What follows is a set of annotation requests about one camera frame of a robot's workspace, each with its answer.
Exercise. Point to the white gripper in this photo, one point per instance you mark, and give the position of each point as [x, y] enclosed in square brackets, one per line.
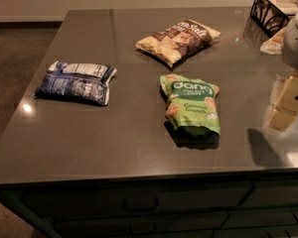
[296, 42]

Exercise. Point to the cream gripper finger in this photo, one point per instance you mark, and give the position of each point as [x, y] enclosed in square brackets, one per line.
[280, 120]

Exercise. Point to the green rice chip bag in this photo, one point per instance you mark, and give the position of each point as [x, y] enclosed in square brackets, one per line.
[191, 105]

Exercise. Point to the brown and cream chip bag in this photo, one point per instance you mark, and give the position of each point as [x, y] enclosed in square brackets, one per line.
[178, 41]

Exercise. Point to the blue and white chip bag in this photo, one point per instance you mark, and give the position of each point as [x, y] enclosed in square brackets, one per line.
[87, 82]

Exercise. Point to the cream packet by basket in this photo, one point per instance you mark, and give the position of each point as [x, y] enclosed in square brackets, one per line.
[273, 46]

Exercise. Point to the dark drawer cabinet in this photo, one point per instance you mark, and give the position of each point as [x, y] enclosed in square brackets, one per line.
[230, 207]

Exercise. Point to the black wire basket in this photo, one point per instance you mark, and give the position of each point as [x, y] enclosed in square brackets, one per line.
[273, 15]

